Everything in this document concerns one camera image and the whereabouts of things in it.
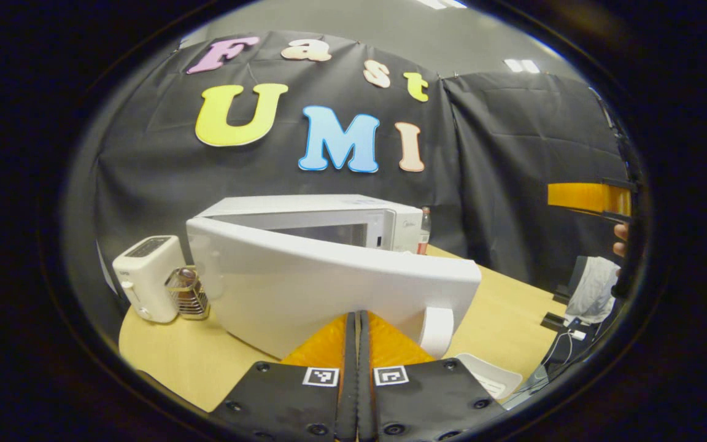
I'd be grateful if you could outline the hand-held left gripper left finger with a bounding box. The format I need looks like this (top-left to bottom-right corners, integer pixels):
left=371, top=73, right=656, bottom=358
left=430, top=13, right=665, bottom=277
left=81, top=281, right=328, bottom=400
left=209, top=311, right=360, bottom=442

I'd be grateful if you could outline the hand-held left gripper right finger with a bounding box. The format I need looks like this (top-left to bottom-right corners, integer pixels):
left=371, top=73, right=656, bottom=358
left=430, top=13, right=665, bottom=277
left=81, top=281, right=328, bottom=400
left=358, top=310, right=508, bottom=442

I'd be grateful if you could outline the metal wire utensil holder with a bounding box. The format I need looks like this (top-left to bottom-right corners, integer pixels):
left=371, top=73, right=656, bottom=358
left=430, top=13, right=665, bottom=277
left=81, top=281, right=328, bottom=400
left=165, top=266, right=211, bottom=320

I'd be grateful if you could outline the white cable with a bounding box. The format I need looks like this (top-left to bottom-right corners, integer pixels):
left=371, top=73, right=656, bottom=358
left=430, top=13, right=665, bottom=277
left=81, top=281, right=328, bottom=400
left=538, top=330, right=587, bottom=384

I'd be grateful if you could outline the white toaster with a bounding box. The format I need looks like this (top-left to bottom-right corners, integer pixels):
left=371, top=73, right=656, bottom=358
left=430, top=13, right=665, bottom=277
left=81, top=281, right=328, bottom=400
left=112, top=235, right=185, bottom=324

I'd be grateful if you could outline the white microwave oven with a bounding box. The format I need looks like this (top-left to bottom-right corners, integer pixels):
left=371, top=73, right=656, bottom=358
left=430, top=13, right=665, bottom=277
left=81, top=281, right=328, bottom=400
left=186, top=195, right=483, bottom=360

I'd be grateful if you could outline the white rectangular tray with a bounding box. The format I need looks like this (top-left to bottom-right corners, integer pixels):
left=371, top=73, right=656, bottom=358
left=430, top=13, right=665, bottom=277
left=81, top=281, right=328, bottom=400
left=455, top=353, right=523, bottom=400

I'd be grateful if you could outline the black backdrop cloth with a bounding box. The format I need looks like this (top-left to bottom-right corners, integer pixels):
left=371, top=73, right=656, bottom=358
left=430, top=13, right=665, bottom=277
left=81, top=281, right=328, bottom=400
left=93, top=31, right=636, bottom=295

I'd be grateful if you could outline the clear red label bottle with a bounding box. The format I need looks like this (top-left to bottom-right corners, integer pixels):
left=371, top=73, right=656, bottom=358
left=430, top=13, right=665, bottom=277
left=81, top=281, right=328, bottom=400
left=418, top=207, right=433, bottom=255

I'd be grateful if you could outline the white cloth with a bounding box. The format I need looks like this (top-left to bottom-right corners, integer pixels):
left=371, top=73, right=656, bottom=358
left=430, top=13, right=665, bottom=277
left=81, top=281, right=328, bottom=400
left=565, top=256, right=622, bottom=325

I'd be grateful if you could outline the small ceiling light panel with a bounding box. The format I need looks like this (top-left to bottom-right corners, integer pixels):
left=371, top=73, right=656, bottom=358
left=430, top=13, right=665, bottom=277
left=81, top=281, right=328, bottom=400
left=503, top=58, right=541, bottom=75

